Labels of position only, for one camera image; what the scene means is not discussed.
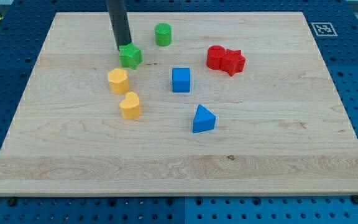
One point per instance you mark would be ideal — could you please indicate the black bolt front left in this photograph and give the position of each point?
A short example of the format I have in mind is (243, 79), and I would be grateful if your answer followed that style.
(11, 202)

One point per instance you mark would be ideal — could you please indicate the green star block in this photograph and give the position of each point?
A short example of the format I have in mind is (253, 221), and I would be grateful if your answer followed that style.
(130, 56)

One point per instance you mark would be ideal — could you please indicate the yellow heart block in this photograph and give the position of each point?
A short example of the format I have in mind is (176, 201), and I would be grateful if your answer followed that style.
(130, 106)

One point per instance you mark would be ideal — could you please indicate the blue cube block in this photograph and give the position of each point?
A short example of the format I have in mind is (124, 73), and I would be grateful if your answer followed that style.
(181, 80)

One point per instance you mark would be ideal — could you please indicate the light wooden board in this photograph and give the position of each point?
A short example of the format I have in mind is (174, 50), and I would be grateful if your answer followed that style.
(281, 129)

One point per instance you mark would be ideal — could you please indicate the red star block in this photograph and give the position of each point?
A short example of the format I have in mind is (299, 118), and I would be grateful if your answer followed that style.
(232, 62)

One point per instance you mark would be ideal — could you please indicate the yellow hexagon block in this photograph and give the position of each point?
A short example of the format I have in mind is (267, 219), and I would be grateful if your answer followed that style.
(118, 81)

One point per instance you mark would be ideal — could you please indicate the red cylinder block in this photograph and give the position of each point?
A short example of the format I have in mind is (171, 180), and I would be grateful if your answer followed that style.
(215, 54)

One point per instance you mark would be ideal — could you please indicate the green cylinder block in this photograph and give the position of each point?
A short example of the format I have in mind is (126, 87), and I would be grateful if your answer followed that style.
(163, 34)

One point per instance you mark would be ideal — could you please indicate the white fiducial marker tag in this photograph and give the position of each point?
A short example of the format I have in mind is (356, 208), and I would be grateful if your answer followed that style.
(324, 29)

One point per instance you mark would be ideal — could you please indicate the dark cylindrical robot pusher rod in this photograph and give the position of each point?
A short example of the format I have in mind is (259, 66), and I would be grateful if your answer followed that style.
(119, 21)

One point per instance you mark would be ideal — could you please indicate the black bolt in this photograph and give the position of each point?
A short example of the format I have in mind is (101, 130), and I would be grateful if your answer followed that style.
(354, 199)
(11, 202)

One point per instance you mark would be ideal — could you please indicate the black bolt front right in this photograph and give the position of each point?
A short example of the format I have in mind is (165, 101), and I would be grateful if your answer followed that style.
(354, 199)

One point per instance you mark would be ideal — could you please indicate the blue triangle block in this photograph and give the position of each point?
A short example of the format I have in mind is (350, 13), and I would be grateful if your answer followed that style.
(204, 120)

